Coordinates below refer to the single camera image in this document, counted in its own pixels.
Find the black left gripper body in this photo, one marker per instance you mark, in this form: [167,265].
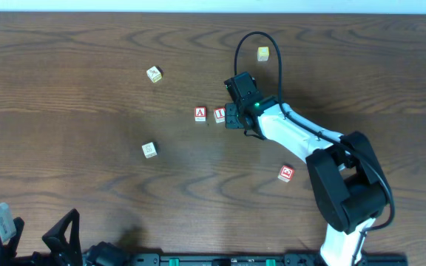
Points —
[54,244]

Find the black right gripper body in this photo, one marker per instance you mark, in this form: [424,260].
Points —
[231,115]

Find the red letter I block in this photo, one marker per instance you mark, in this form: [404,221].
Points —
[220,115]

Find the red letter A block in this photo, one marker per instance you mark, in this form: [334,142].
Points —
[200,114]

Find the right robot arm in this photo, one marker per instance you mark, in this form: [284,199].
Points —
[349,186]

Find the yellow-topped wooden block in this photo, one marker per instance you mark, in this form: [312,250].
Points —
[262,53]

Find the red letter E block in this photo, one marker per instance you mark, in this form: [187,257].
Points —
[286,174]

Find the plain wooden number 5 block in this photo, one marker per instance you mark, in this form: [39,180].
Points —
[149,150]

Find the wooden block with dragonfly drawing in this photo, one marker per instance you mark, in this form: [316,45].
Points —
[154,73]

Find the black mounting rail with bases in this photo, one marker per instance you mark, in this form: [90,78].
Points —
[107,254]

